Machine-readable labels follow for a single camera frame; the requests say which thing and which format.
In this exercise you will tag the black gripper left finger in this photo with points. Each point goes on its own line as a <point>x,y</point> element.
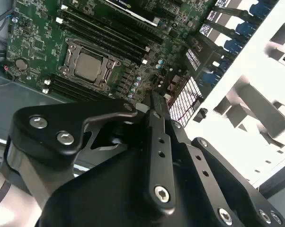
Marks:
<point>50,113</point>

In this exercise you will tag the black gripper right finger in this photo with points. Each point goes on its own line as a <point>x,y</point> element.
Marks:
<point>227,172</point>

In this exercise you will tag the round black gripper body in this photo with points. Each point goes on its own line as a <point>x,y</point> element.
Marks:
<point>104,189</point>

